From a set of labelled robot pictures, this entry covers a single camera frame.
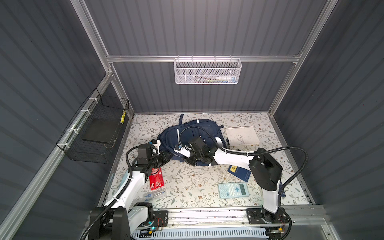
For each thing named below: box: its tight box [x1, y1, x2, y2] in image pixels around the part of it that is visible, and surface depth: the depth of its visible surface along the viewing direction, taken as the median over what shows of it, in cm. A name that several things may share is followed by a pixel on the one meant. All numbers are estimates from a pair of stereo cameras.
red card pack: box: [149, 167, 165, 191], surface depth 88 cm
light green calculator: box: [218, 182, 250, 199], surface depth 82 cm
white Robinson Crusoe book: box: [225, 126, 260, 147], surface depth 107 cm
